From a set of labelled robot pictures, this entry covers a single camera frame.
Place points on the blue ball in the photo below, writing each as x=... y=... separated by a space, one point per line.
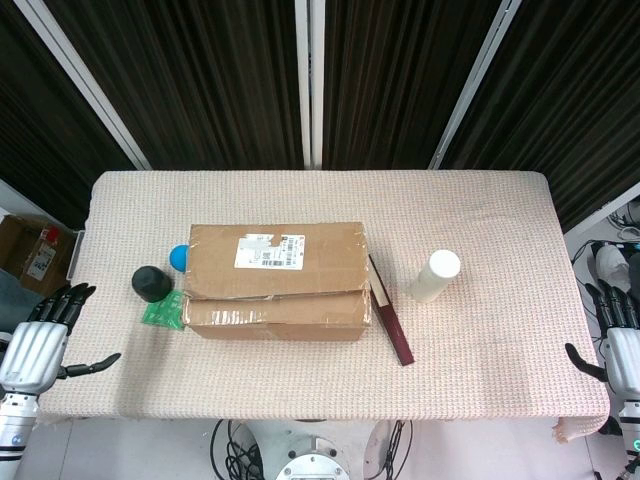
x=177 y=257

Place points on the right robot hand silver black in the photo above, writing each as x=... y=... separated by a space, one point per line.
x=625 y=350

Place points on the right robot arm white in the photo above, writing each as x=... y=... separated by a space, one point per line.
x=631 y=430

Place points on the beige waffle tablecloth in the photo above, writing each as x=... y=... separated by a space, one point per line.
x=300 y=380

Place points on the green plastic packet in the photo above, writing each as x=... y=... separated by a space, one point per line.
x=162 y=315

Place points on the white cylindrical bottle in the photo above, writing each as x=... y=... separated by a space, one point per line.
x=435 y=277

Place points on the brown cardboard box with flaps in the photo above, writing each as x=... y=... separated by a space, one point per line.
x=280 y=310

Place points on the white divider frame post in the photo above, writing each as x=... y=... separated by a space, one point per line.
x=309 y=85
x=85 y=80
x=475 y=85

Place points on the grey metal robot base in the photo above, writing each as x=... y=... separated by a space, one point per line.
x=312 y=455

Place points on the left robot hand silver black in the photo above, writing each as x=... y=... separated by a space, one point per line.
x=35 y=345

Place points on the maroon folded fan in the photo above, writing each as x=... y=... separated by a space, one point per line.
x=395 y=325

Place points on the background cardboard box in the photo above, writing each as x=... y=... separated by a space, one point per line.
x=25 y=250

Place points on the black round cap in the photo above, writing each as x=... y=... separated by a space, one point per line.
x=150 y=282

